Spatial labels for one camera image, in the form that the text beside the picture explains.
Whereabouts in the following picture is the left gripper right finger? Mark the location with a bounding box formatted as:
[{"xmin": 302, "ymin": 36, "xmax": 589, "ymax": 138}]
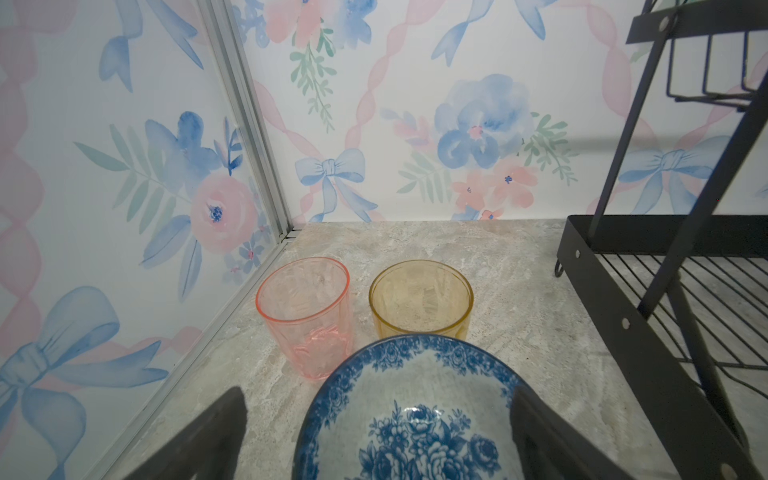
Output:
[{"xmin": 510, "ymin": 385, "xmax": 632, "ymax": 480}]

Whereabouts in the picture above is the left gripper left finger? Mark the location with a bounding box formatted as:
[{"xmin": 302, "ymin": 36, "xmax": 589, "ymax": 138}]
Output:
[{"xmin": 128, "ymin": 386, "xmax": 247, "ymax": 479}]

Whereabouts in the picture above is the blue floral bowl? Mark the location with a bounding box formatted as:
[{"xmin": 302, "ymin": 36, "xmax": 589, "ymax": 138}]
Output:
[{"xmin": 291, "ymin": 334, "xmax": 524, "ymax": 479}]

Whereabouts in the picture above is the pink transparent cup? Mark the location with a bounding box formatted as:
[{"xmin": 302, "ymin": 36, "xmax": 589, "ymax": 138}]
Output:
[{"xmin": 255, "ymin": 257, "xmax": 354, "ymax": 380}]

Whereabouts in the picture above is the yellow transparent cup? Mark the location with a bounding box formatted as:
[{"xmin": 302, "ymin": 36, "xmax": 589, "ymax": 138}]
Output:
[{"xmin": 368, "ymin": 260, "xmax": 474, "ymax": 340}]

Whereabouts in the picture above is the black wire dish rack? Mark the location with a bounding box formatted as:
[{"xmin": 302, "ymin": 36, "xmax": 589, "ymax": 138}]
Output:
[{"xmin": 555, "ymin": 1, "xmax": 767, "ymax": 479}]

